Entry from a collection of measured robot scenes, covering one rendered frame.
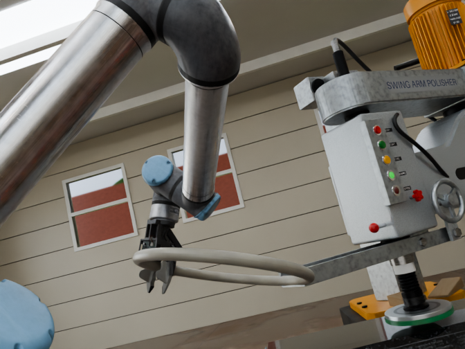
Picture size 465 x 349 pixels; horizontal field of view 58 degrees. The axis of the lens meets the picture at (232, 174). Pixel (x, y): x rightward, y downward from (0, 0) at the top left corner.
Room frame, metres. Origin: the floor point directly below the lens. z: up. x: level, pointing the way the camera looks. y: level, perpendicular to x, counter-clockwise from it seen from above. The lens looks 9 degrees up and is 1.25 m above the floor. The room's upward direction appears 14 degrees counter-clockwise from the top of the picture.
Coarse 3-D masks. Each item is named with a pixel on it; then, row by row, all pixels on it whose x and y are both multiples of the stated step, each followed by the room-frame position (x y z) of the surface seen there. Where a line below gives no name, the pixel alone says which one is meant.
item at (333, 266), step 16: (400, 240) 1.41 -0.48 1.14; (416, 240) 1.44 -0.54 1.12; (432, 240) 1.48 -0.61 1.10; (448, 240) 1.52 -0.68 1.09; (336, 256) 1.42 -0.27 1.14; (352, 256) 1.30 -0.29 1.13; (368, 256) 1.33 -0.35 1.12; (384, 256) 1.36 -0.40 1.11; (400, 256) 1.40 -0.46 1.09; (320, 272) 1.24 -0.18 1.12; (336, 272) 1.27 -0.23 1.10
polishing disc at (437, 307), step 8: (432, 304) 1.47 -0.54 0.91; (440, 304) 1.45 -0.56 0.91; (448, 304) 1.42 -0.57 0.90; (392, 312) 1.50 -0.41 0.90; (400, 312) 1.47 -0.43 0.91; (408, 312) 1.45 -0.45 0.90; (416, 312) 1.42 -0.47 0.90; (424, 312) 1.40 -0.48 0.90; (432, 312) 1.38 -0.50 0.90; (440, 312) 1.38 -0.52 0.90; (392, 320) 1.44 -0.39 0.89; (400, 320) 1.42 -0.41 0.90; (408, 320) 1.40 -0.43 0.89
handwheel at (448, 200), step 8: (440, 184) 1.39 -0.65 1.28; (448, 184) 1.42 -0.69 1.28; (432, 192) 1.37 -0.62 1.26; (456, 192) 1.43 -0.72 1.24; (432, 200) 1.37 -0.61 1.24; (440, 200) 1.41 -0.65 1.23; (448, 200) 1.38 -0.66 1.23; (456, 200) 1.40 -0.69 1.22; (440, 208) 1.37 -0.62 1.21; (448, 208) 1.40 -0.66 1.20; (464, 208) 1.42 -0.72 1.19; (440, 216) 1.37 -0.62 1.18; (456, 216) 1.40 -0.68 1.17
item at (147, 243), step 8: (152, 224) 1.25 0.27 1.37; (160, 224) 1.26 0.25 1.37; (168, 224) 1.26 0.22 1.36; (152, 232) 1.25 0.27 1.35; (160, 232) 1.26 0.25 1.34; (144, 240) 1.27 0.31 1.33; (152, 240) 1.23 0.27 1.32; (160, 240) 1.23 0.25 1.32; (168, 240) 1.29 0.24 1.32; (144, 248) 1.25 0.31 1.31
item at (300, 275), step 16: (144, 256) 1.01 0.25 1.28; (160, 256) 0.97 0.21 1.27; (176, 256) 0.94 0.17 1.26; (192, 256) 0.93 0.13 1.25; (208, 256) 0.93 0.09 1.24; (224, 256) 0.93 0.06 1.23; (240, 256) 0.93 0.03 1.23; (256, 256) 0.94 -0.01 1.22; (176, 272) 1.32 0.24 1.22; (192, 272) 1.35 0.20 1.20; (208, 272) 1.37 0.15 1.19; (288, 272) 0.99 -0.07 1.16; (304, 272) 1.03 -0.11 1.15
